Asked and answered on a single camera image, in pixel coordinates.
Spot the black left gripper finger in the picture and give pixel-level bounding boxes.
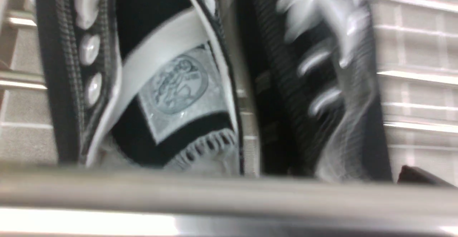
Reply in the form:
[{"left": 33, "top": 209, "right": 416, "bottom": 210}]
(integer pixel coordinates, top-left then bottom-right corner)
[{"left": 397, "top": 165, "right": 457, "bottom": 188}]

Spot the black canvas sneaker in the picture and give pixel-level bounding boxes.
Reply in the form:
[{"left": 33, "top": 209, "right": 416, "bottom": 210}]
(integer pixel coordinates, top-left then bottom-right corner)
[
  {"left": 234, "top": 0, "right": 394, "bottom": 183},
  {"left": 34, "top": 0, "right": 245, "bottom": 176}
]

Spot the steel shoe rack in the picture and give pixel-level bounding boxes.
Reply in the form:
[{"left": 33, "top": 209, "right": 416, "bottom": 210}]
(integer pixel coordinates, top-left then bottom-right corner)
[{"left": 0, "top": 0, "right": 458, "bottom": 237}]

